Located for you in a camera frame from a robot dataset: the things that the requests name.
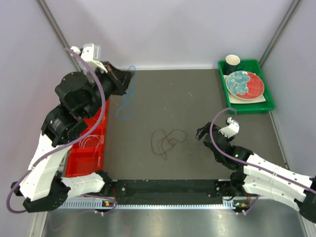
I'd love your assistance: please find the dark green mug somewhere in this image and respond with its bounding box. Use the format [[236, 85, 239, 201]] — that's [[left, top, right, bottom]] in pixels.
[[223, 54, 245, 75]]

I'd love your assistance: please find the white slotted cable duct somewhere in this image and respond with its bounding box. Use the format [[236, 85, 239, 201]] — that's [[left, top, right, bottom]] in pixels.
[[59, 198, 250, 210]]

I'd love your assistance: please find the red and blue plate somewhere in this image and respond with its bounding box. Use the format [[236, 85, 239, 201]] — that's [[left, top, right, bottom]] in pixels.
[[225, 71, 265, 101]]

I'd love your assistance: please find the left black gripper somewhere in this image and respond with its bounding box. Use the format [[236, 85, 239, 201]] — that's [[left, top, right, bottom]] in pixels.
[[82, 61, 134, 120]]

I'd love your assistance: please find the red compartment bin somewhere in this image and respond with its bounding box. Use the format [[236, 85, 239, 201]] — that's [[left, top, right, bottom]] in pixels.
[[64, 101, 110, 177]]

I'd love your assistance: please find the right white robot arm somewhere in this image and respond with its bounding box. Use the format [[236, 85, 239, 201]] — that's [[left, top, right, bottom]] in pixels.
[[196, 118, 316, 223]]

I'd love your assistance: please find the white square plate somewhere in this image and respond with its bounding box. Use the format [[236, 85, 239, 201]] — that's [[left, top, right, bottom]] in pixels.
[[224, 76, 266, 104]]

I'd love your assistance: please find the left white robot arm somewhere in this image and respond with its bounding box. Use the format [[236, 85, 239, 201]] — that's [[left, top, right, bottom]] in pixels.
[[9, 44, 135, 213]]

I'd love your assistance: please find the white cable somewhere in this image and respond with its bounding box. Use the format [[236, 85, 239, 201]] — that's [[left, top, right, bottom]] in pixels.
[[79, 135, 104, 150]]

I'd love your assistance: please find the green plastic tray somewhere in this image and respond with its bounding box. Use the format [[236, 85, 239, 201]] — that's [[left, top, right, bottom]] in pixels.
[[218, 59, 276, 114]]

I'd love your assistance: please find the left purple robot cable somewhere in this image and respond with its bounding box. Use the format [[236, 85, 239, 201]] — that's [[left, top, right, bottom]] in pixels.
[[6, 48, 118, 214]]

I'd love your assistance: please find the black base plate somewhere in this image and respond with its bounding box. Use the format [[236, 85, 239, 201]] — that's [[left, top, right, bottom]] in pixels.
[[113, 179, 235, 204]]

